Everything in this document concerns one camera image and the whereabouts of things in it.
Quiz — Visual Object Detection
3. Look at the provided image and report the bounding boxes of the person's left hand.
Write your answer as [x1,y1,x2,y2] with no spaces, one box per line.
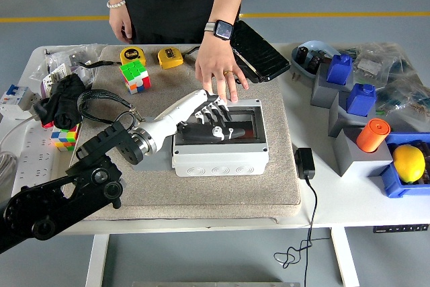
[194,33,250,103]

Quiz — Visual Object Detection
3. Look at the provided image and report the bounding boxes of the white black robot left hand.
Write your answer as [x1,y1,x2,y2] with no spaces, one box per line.
[144,89,249,153]

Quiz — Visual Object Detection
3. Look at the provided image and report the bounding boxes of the person's right hand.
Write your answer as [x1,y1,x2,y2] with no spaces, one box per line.
[109,4,135,41]

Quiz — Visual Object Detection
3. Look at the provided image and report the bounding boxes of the black zip case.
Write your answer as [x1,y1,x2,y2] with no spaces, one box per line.
[184,19,292,83]

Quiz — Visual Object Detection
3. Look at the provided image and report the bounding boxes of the white junction box clear lid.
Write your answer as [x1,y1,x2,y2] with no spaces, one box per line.
[171,98,270,177]

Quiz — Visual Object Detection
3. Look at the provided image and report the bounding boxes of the black smart watch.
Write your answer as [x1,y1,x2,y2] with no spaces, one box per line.
[204,19,234,41]

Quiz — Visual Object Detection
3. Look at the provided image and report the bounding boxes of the yellow tape measure round label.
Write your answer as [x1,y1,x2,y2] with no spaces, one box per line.
[120,46,148,66]

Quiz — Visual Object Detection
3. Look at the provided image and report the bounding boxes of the yellow tape measure square label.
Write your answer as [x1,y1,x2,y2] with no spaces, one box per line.
[157,46,185,71]

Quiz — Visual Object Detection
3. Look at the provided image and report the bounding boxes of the grey block with round hole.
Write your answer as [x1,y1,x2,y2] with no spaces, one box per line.
[129,116,175,171]

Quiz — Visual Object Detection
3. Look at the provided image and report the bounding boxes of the large colourful puzzle cube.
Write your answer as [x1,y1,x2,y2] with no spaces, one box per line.
[119,59,152,95]

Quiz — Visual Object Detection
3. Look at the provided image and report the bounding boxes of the clear bags of hardware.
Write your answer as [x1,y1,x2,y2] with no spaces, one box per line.
[30,43,108,99]

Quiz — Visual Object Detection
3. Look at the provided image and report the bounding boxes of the light blue bowl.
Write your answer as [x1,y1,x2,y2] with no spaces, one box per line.
[290,40,342,79]

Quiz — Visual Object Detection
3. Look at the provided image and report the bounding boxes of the grey-brown fabric mat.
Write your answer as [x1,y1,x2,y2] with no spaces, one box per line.
[60,44,302,222]

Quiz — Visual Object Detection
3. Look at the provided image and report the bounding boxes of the black folded cloth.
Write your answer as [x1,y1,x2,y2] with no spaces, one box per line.
[33,73,87,130]

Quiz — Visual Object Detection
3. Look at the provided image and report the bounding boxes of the grey holder block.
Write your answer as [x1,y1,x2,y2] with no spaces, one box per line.
[310,63,355,110]
[332,127,394,177]
[328,90,377,138]

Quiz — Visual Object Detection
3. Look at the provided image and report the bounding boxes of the small colourful puzzle cube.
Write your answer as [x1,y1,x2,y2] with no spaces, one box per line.
[50,124,81,153]

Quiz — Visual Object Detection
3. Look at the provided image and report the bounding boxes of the blue plastic block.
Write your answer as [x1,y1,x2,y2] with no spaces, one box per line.
[326,54,353,85]
[346,83,377,116]

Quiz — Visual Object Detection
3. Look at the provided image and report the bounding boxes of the white blue circuit breaker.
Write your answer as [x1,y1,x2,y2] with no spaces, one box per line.
[0,83,43,122]

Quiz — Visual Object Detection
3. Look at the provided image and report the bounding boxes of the black power adapter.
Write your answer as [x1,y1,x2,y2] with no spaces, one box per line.
[294,147,316,180]

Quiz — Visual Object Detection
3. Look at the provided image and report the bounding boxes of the white power strip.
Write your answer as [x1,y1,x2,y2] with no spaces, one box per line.
[11,122,56,204]

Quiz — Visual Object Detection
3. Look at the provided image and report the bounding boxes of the white table leg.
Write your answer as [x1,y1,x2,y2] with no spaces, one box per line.
[85,233,110,287]
[330,227,360,287]

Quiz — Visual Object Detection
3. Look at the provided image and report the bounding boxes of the clear bags of parts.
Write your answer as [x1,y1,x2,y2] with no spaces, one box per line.
[335,42,430,133]

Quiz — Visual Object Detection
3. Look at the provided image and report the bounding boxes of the blue plastic bin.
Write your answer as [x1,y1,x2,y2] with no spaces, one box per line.
[379,132,430,199]

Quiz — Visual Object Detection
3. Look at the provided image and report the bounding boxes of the yellow lemon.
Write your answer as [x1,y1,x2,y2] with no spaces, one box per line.
[392,145,427,184]

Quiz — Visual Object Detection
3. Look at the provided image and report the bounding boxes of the black table control panel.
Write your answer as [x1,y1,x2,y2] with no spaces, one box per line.
[372,223,430,234]

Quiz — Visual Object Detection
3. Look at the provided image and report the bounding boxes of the black tape measure strap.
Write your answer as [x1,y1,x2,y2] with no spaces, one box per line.
[77,60,122,67]

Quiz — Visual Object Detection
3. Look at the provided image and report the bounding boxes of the black adapter cord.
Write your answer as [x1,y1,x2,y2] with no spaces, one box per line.
[273,177,332,287]

